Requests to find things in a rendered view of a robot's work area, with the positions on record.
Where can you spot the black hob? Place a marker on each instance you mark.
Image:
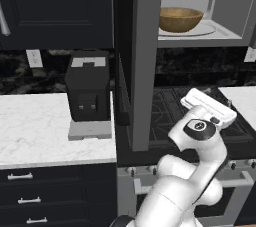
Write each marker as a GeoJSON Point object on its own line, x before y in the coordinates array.
{"type": "Point", "coordinates": [166, 111]}

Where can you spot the grey microwave oven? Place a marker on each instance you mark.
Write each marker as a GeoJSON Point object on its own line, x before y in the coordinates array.
{"type": "Point", "coordinates": [230, 7]}

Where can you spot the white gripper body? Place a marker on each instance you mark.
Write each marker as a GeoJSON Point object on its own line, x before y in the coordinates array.
{"type": "Point", "coordinates": [208, 106]}

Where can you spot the white microwave turntable plate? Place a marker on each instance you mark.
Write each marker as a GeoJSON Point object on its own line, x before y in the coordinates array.
{"type": "Point", "coordinates": [208, 29]}

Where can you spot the black hob knob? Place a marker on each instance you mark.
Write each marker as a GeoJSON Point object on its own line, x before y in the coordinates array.
{"type": "Point", "coordinates": [132, 171]}
{"type": "Point", "coordinates": [233, 165]}
{"type": "Point", "coordinates": [250, 162]}
{"type": "Point", "coordinates": [154, 170]}

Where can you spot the wooden bowl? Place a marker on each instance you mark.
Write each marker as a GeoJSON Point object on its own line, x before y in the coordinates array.
{"type": "Point", "coordinates": [180, 20]}

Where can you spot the dark wall cupboard door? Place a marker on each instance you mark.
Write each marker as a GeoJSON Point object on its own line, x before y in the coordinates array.
{"type": "Point", "coordinates": [56, 7]}

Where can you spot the black coffee machine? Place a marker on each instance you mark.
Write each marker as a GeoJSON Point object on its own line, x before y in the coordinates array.
{"type": "Point", "coordinates": [87, 86]}

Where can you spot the silver oven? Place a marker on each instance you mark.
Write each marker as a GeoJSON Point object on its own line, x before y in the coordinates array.
{"type": "Point", "coordinates": [128, 197]}

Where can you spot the white wall socket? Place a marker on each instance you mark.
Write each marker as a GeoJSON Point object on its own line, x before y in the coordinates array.
{"type": "Point", "coordinates": [250, 54]}
{"type": "Point", "coordinates": [34, 58]}

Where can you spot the dark drawer front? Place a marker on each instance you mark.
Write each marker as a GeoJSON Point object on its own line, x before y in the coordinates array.
{"type": "Point", "coordinates": [73, 197]}
{"type": "Point", "coordinates": [66, 174]}
{"type": "Point", "coordinates": [76, 217]}

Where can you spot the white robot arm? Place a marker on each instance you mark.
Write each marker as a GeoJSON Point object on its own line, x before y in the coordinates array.
{"type": "Point", "coordinates": [186, 191]}

